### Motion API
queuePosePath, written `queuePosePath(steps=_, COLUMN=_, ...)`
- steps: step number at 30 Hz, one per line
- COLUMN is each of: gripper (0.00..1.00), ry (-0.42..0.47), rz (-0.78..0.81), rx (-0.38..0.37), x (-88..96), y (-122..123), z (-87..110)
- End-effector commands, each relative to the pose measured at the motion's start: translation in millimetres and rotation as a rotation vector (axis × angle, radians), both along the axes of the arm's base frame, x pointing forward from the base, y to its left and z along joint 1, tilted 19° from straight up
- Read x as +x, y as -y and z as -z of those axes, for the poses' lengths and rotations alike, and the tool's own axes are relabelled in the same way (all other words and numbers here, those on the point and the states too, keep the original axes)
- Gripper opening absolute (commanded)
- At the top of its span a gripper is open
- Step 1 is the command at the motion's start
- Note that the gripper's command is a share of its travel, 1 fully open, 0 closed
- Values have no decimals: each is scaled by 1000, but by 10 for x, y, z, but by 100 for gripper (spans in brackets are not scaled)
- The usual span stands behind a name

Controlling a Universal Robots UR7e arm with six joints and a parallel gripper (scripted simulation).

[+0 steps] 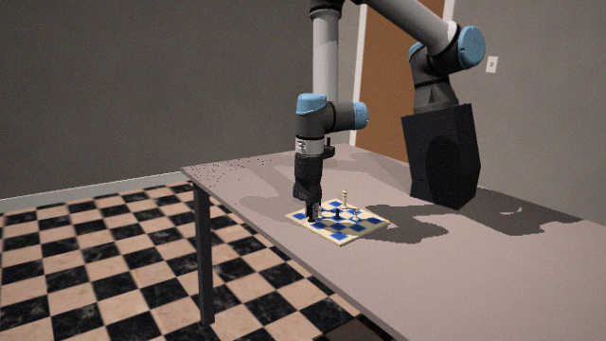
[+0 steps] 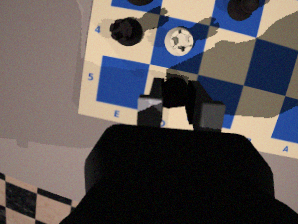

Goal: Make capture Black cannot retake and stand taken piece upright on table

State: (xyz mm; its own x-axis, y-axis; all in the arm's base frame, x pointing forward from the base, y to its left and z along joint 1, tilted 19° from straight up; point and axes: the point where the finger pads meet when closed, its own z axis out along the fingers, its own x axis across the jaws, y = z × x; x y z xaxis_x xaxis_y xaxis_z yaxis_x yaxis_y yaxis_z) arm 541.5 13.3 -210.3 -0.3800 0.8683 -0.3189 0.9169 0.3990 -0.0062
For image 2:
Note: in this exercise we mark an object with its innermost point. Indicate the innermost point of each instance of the blue and cream chessboard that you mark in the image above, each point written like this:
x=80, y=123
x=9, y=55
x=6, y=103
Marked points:
x=250, y=65

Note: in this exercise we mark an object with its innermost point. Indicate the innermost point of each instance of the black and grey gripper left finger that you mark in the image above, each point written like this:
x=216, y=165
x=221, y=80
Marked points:
x=150, y=107

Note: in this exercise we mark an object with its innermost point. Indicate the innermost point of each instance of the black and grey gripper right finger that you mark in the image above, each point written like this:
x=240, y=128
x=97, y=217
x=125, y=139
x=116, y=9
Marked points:
x=203, y=113

